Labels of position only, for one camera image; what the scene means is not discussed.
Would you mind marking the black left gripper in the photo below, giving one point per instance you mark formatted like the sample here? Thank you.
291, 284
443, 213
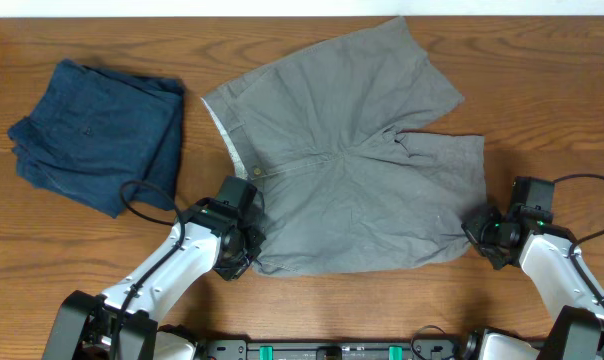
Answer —
249, 248

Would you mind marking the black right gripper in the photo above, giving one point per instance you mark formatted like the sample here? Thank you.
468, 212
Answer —
473, 228

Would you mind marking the grey cotton shorts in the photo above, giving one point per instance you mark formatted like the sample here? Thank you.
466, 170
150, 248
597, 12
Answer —
335, 138

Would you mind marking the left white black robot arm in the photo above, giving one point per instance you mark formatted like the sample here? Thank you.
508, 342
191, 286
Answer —
122, 322

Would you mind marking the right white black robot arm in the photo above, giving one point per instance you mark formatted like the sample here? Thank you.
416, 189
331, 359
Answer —
526, 238

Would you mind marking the folded navy blue shorts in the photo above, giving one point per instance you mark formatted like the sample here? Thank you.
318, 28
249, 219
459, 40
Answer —
103, 138

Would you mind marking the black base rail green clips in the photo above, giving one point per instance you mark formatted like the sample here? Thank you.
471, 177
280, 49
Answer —
332, 350

